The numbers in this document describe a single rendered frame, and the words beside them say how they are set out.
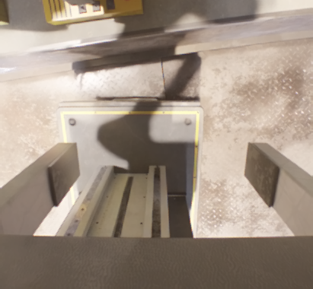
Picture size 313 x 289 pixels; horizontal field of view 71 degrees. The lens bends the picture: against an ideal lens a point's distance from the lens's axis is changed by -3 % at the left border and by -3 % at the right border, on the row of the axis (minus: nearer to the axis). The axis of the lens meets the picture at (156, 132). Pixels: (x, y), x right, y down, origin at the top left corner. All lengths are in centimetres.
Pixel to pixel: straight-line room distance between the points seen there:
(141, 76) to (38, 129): 74
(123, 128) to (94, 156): 21
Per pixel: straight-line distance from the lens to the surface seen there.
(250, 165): 17
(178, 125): 107
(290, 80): 156
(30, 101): 158
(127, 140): 110
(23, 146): 169
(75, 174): 17
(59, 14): 66
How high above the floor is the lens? 135
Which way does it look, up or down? 73 degrees down
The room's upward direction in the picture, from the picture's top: 178 degrees counter-clockwise
